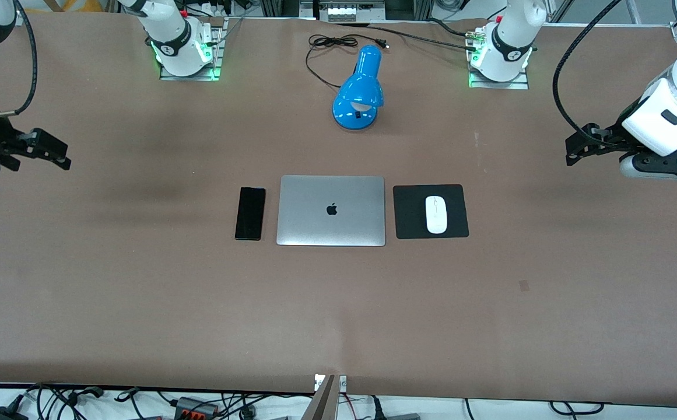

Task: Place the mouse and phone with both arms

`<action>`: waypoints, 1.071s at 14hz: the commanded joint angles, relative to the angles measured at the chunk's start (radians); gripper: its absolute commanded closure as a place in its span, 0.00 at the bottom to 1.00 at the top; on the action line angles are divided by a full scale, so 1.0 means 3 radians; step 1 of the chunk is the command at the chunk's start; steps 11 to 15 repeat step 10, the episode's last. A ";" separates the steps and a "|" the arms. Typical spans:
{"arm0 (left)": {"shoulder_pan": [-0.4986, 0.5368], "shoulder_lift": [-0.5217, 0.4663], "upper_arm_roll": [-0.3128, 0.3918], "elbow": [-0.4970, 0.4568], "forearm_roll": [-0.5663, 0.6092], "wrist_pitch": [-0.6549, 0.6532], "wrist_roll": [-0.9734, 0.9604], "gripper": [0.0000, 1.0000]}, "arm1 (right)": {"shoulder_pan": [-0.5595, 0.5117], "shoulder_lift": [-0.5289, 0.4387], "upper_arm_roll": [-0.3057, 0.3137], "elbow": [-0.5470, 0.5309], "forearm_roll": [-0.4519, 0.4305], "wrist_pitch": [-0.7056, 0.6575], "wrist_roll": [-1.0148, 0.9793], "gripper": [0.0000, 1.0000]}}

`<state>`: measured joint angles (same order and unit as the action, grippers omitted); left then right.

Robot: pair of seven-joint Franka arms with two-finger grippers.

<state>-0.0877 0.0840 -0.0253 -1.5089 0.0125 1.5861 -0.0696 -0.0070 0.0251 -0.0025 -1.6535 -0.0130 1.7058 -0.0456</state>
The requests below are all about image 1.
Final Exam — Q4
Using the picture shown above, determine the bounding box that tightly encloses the long thick black cable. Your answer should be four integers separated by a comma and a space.
332, 22, 482, 53

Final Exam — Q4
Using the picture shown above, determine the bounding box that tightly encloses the aluminium camera mount bar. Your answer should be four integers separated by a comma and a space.
300, 374, 348, 420

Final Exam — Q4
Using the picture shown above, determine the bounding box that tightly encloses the white power strip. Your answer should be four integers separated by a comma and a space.
318, 0, 387, 23

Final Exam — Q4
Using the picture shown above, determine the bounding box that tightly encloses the silver closed laptop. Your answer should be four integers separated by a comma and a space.
276, 175, 386, 247

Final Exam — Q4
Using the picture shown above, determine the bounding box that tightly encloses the blue desk lamp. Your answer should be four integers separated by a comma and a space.
332, 45, 384, 131

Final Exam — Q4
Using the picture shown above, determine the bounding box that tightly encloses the thin black lamp cord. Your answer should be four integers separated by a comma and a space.
306, 34, 390, 89

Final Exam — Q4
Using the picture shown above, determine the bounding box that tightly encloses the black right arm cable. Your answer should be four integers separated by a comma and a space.
0, 0, 37, 118

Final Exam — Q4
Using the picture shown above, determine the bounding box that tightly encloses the white computer mouse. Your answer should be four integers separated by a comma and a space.
425, 196, 448, 235

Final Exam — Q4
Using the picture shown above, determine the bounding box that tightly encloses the black orange connector block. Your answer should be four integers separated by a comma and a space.
175, 397, 220, 419

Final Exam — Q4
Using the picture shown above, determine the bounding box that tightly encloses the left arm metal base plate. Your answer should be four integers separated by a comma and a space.
468, 29, 529, 89

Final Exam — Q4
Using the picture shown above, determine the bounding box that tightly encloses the looped black floor cable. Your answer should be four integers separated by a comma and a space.
548, 401, 605, 417

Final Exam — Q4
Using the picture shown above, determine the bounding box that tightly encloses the black smartphone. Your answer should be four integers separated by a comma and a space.
234, 187, 267, 241

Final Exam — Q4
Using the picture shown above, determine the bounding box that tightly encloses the black square mouse pad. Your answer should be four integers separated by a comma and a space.
393, 184, 469, 240

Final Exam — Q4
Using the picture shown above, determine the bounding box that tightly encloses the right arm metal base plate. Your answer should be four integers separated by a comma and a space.
159, 17, 223, 81

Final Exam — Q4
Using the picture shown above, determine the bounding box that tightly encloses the short thick black cable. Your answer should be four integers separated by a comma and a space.
429, 19, 476, 38

